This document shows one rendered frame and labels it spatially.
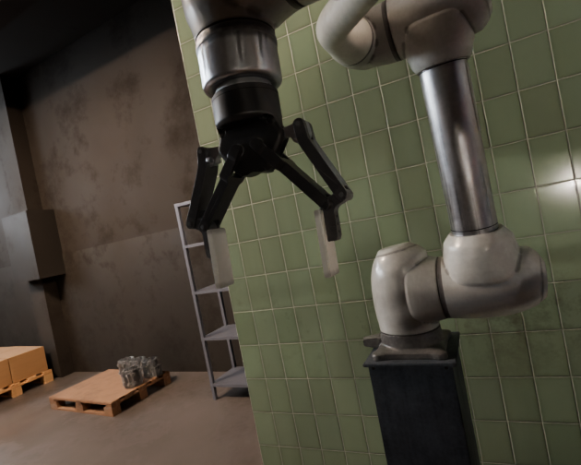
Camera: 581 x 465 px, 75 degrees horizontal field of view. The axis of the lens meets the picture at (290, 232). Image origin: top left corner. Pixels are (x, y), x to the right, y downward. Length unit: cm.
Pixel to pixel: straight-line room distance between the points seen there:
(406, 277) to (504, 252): 22
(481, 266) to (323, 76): 93
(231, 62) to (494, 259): 70
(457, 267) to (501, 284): 9
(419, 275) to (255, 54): 69
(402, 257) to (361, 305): 55
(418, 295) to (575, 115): 75
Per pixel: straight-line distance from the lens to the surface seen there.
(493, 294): 95
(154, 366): 437
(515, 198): 139
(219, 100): 43
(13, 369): 596
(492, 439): 162
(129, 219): 482
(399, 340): 102
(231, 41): 43
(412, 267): 97
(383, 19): 95
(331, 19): 70
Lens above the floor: 138
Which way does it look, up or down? 1 degrees down
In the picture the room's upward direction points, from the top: 11 degrees counter-clockwise
